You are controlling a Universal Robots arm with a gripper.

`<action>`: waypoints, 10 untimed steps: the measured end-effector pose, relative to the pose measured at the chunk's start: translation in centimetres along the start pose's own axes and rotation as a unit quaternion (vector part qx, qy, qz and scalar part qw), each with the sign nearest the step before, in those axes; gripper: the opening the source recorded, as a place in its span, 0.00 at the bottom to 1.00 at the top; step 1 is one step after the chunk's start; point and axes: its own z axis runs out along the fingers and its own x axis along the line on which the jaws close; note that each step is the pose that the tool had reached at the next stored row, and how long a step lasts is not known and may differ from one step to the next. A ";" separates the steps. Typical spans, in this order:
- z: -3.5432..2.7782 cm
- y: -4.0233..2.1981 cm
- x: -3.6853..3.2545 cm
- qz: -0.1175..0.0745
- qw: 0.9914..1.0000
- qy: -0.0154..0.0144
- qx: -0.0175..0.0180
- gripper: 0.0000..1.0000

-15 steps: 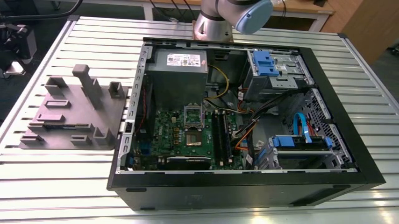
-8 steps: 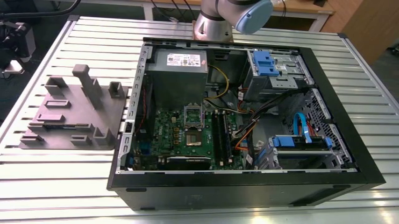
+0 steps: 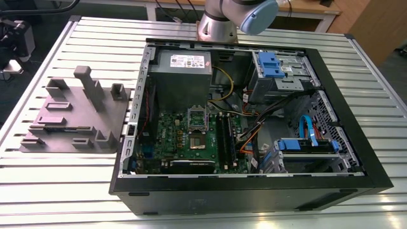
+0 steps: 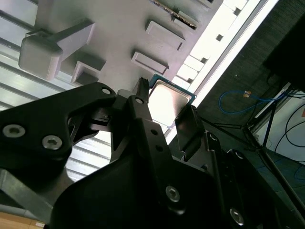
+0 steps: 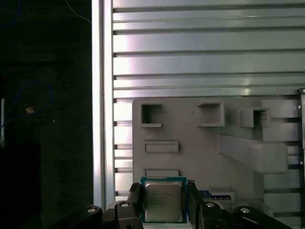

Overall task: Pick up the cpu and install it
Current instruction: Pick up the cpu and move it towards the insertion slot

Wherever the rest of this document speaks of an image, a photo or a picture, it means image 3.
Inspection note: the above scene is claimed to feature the blue plastic drive bracket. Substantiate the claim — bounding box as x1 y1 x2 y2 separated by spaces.
258 52 286 79

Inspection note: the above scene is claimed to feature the black PC case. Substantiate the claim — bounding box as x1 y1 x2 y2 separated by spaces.
108 37 394 215

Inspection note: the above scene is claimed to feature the wooden cabinet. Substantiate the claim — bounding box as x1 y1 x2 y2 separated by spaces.
327 0 407 66

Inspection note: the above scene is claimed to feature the orange wire bundle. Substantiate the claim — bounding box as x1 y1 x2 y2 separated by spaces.
236 140 255 156

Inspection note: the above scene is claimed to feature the green motherboard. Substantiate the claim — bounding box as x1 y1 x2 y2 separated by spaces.
132 112 252 174

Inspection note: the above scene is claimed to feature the yellow wire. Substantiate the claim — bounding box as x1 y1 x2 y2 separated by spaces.
208 66 235 102

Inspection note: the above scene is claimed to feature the blue SATA wire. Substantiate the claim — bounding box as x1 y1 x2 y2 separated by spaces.
299 114 319 147

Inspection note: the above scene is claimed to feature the blue ribbon wire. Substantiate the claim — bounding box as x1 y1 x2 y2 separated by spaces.
258 144 275 174

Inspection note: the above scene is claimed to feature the grey metal drive cage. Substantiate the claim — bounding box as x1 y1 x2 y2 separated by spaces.
247 51 320 103
272 139 354 174

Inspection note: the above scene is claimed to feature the CPU socket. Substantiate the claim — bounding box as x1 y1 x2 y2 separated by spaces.
190 133 207 150

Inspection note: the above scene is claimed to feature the RAM stick with blue label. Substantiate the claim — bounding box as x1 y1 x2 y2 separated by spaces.
44 127 80 133

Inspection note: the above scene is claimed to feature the blue disk carrier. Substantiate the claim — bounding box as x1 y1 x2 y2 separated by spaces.
276 139 340 155

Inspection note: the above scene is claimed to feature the black graphics card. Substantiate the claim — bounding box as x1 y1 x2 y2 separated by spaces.
160 159 218 174

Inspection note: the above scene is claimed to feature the black camera cable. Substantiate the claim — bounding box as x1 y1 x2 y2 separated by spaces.
0 0 82 12

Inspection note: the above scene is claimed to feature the grey parts rack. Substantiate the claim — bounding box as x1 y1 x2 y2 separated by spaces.
19 65 134 155

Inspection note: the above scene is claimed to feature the grey power supply unit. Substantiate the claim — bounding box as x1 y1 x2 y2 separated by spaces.
148 50 214 113

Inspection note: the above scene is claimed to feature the black RAM stick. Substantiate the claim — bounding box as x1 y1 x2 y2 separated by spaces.
224 113 239 167

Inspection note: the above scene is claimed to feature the black wire bundle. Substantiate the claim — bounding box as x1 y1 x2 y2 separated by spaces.
238 89 319 141

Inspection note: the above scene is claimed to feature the metal socket cover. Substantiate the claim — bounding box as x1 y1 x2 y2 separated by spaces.
187 104 210 132

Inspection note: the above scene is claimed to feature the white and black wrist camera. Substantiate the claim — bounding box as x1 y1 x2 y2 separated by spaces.
0 58 26 81

